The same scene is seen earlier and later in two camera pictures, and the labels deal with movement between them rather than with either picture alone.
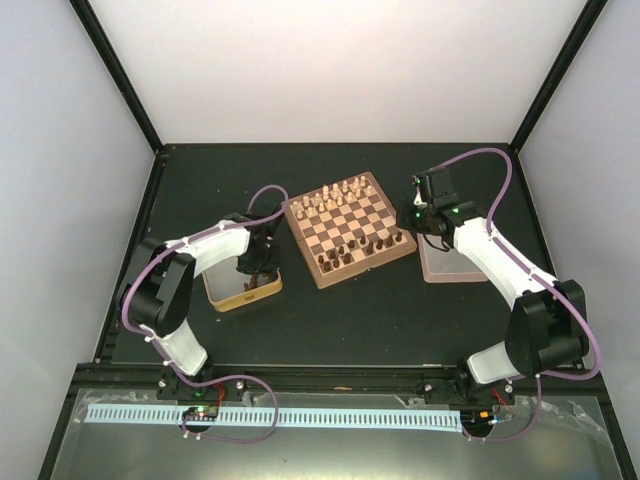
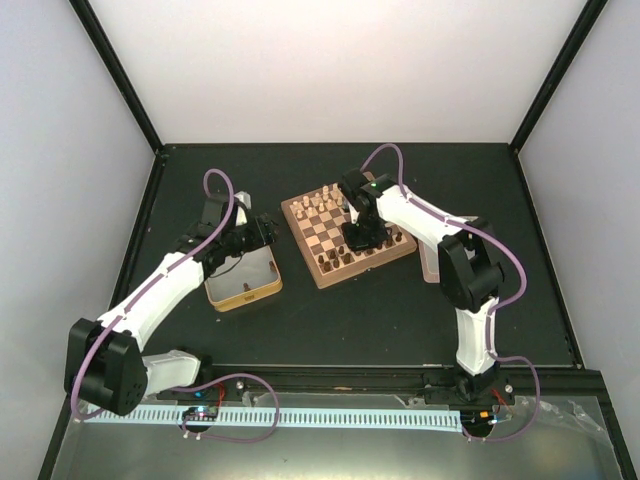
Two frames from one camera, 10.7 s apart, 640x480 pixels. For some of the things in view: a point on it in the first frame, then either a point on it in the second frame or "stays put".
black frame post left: x=116 y=68 stays put
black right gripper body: x=418 y=222 to x=368 y=233
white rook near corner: x=298 y=209 stays put
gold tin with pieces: x=229 y=288 stays put
